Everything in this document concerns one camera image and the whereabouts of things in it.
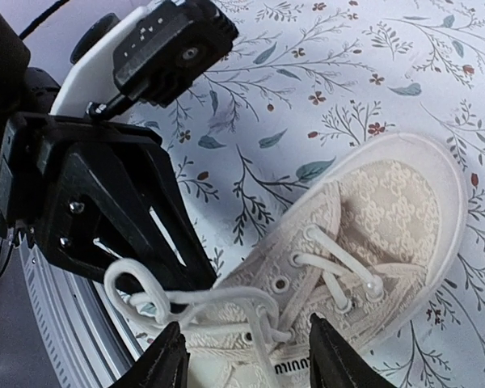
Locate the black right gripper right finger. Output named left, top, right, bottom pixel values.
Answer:
left=309, top=314, right=394, bottom=388

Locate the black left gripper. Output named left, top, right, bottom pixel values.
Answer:
left=0, top=15, right=216, bottom=291

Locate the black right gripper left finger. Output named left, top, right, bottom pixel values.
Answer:
left=112, top=322, right=189, bottom=388

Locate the white shoelace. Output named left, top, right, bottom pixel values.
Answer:
left=103, top=226, right=385, bottom=344

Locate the white lace sneaker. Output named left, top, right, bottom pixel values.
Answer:
left=187, top=133, right=467, bottom=387

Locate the dark green cup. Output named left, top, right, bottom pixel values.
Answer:
left=70, top=13, right=120, bottom=65

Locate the floral patterned table mat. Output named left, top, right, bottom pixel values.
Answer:
left=132, top=1, right=485, bottom=387

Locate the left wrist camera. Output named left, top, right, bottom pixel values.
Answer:
left=50, top=0, right=240, bottom=122

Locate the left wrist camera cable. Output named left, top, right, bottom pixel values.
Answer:
left=17, top=0, right=72, bottom=41

